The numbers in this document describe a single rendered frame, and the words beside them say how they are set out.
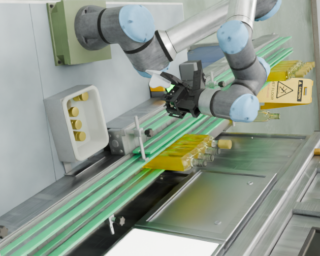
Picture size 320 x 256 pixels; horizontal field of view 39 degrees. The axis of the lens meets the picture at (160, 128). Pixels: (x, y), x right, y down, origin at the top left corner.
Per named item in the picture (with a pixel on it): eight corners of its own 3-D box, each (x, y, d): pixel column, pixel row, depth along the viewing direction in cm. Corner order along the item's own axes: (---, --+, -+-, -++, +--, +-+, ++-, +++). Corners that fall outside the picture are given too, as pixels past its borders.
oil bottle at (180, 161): (141, 168, 173) (190, 172, 161) (138, 154, 171) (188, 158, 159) (149, 162, 177) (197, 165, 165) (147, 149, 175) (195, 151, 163)
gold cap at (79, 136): (68, 133, 155) (77, 133, 153) (75, 129, 158) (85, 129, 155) (71, 142, 156) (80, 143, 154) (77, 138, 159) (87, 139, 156)
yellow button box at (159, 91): (150, 97, 199) (164, 97, 195) (147, 81, 197) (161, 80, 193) (159, 92, 205) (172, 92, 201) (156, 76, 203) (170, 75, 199)
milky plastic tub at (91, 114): (60, 162, 154) (78, 163, 149) (43, 99, 147) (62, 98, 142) (92, 142, 168) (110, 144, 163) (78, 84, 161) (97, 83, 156)
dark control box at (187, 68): (181, 80, 221) (196, 80, 216) (178, 64, 218) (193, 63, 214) (189, 75, 227) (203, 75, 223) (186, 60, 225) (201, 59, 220)
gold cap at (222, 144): (217, 148, 173) (227, 149, 170) (217, 139, 173) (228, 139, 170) (221, 148, 176) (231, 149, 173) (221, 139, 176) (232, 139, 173)
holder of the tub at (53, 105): (63, 176, 156) (80, 177, 152) (42, 99, 148) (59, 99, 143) (94, 155, 169) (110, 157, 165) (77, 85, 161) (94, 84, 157)
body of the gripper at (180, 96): (157, 97, 130) (191, 103, 122) (173, 77, 134) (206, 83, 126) (167, 116, 135) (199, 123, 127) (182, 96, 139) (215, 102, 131)
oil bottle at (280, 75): (254, 82, 266) (302, 80, 251) (253, 72, 264) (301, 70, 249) (257, 79, 270) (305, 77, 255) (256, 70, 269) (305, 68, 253)
